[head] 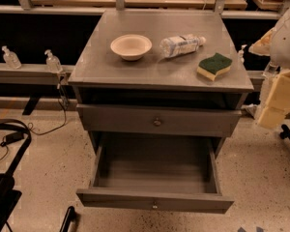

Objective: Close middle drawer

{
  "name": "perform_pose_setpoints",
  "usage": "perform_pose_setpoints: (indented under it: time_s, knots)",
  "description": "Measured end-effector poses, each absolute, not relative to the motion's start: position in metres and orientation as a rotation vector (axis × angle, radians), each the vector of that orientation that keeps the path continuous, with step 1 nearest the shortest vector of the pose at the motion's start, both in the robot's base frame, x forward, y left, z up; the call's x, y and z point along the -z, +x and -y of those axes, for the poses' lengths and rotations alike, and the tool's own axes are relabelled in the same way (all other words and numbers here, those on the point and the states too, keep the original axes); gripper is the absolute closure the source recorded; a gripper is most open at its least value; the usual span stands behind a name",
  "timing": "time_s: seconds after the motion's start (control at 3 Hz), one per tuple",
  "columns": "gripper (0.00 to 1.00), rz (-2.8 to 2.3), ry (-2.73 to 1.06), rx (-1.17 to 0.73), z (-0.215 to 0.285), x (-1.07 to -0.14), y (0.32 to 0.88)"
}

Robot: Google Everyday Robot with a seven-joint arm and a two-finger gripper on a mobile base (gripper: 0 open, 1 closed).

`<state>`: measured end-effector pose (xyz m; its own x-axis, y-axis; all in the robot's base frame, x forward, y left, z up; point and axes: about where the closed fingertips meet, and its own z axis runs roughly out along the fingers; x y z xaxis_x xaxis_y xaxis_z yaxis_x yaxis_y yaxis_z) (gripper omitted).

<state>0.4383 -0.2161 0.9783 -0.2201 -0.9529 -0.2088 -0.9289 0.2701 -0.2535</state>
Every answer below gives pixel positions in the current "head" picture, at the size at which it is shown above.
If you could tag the clear plastic water bottle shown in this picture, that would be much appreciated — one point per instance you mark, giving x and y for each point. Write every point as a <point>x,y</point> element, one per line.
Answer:
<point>180,45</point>

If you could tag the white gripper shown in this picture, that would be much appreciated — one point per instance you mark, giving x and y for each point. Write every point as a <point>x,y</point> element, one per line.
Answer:
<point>286,45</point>

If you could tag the left sanitizer pump bottle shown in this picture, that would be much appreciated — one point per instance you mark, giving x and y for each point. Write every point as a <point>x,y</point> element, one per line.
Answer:
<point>11,58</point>

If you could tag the grey top drawer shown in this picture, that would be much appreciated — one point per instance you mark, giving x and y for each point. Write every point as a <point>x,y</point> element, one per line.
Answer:
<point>159,120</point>

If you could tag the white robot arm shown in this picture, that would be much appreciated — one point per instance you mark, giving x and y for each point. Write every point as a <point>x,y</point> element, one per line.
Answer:
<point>275,44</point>

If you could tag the black stand leg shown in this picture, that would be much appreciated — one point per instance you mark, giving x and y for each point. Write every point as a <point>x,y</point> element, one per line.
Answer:
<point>285,132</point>

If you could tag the green yellow sponge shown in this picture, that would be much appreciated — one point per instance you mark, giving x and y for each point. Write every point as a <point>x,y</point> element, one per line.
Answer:
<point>214,66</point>

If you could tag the grey drawer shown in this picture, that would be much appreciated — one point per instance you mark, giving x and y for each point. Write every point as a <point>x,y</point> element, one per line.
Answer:
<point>161,173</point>
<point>159,120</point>

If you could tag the black chair frame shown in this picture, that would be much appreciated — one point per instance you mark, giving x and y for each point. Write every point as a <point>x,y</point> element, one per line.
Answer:
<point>8,195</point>

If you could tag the black bar bottom floor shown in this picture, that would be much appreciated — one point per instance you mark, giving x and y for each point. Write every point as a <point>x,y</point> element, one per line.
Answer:
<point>70,216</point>

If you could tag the sanitizer pump bottle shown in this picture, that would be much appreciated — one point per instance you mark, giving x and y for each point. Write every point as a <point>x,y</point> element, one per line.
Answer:
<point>53,62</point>
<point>11,58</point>

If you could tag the black power adapter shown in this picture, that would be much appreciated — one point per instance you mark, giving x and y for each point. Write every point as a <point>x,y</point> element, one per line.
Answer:
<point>11,138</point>

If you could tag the grey wooden drawer cabinet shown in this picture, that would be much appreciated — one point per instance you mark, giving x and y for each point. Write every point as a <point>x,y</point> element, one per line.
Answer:
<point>102,77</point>

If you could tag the small sanitizer bottle behind cabinet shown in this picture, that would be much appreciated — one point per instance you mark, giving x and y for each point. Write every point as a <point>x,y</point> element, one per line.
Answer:
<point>241,53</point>

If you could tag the white ceramic bowl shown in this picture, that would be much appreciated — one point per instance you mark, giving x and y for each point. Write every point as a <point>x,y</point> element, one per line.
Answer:
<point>131,47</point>

